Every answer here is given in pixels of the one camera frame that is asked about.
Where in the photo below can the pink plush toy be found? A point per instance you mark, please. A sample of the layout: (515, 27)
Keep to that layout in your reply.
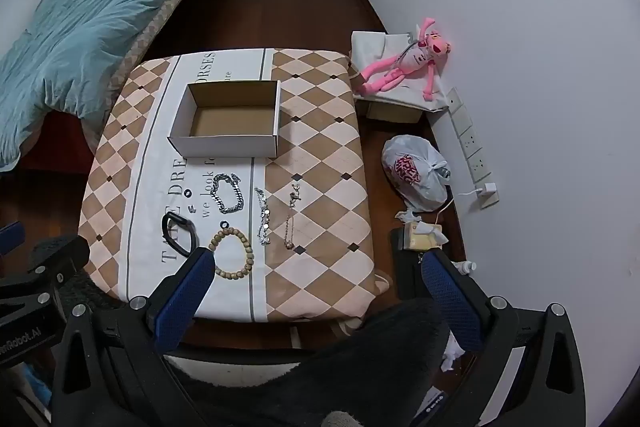
(410, 59)

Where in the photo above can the white plastic bag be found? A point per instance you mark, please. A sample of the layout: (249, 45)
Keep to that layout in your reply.
(415, 167)

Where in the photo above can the bed with patterned sheet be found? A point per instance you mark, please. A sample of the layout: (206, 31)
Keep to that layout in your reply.
(165, 12)

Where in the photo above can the checked brown tablecloth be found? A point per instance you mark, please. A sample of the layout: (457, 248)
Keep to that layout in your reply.
(320, 147)

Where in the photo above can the white charger plug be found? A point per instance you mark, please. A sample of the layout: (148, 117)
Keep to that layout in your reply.
(489, 189)

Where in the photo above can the person's dark trouser leg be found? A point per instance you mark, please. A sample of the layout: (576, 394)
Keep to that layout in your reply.
(350, 367)

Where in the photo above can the crumpled white tissue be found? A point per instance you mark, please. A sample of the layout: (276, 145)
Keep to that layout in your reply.
(409, 216)
(455, 352)

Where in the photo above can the small white bottle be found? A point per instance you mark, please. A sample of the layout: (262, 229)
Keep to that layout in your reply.
(464, 267)

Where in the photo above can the blue blanket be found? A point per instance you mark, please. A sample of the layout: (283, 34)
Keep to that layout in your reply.
(90, 27)

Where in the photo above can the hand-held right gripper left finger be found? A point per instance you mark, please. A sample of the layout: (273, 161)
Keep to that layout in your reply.
(182, 302)

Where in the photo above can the white power strip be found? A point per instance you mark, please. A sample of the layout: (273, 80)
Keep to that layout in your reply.
(470, 142)

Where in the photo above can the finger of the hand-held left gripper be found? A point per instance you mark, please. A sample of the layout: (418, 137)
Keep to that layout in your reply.
(11, 238)
(60, 254)

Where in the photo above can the yellow tissue pack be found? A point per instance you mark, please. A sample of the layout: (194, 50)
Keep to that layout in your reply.
(420, 238)

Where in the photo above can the black bangle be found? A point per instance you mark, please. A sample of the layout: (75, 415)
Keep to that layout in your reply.
(167, 234)

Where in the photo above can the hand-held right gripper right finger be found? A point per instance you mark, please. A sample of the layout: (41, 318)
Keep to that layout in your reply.
(452, 302)

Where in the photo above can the white cardboard box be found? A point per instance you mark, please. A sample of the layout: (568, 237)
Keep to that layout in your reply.
(225, 122)

